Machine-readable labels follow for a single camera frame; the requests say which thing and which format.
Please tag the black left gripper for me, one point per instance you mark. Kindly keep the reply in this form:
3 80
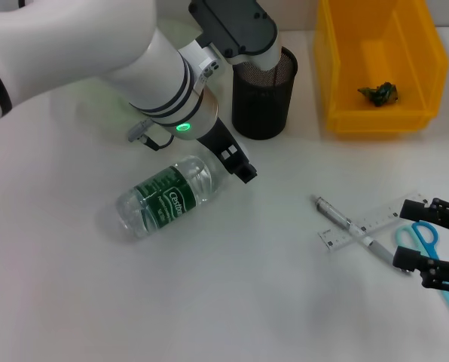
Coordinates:
220 145

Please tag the clear plastic ruler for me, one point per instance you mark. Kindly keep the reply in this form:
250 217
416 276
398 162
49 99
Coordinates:
375 222

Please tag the silver white pen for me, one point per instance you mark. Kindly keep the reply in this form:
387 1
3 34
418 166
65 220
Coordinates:
333 215

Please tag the translucent green fruit plate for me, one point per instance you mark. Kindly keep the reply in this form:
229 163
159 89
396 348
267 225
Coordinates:
96 102

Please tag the black mesh pen holder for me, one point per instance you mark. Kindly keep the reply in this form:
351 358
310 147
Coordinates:
262 109

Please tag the green plastic wrapper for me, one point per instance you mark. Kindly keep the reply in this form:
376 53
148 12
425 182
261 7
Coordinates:
379 94

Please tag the clear green-label water bottle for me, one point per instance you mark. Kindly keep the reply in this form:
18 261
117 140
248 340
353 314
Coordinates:
164 196

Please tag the yellow plastic bin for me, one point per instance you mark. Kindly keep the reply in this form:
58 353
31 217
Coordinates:
382 49

